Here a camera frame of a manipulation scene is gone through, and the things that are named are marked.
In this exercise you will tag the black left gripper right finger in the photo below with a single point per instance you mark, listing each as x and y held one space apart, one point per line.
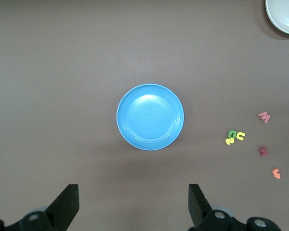
197 207

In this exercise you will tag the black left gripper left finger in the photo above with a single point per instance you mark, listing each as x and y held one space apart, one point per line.
62 209

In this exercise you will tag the yellow foam number two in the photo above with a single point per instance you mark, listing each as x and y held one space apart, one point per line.
229 141

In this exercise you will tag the green foam letter U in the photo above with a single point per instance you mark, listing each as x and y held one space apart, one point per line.
232 132

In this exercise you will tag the yellow foam letter U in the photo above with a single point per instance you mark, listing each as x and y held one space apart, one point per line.
240 137

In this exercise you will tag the orange foam number three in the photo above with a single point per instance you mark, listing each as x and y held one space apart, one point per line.
276 173

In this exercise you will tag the dark red foam letter M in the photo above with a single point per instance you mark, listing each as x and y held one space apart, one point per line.
263 151

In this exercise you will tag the blue plate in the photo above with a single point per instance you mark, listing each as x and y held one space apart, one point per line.
150 117

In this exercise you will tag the pink foam letter W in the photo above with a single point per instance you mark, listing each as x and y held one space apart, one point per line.
264 117

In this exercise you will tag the brown table cover sheet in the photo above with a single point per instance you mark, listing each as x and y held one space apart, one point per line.
62 72

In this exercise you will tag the beige plate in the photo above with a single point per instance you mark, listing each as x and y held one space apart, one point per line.
284 14

